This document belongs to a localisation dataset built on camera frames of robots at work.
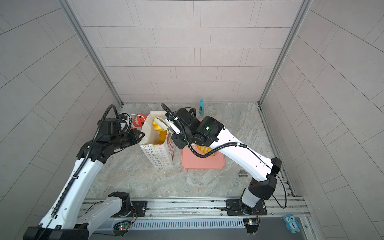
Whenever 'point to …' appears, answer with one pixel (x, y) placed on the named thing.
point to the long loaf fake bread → (162, 137)
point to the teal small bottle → (201, 106)
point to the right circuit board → (252, 224)
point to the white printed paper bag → (153, 154)
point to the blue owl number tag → (291, 224)
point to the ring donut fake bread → (157, 127)
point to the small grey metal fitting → (242, 173)
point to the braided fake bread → (205, 149)
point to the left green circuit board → (124, 226)
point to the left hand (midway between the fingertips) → (148, 132)
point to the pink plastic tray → (190, 160)
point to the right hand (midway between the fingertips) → (176, 138)
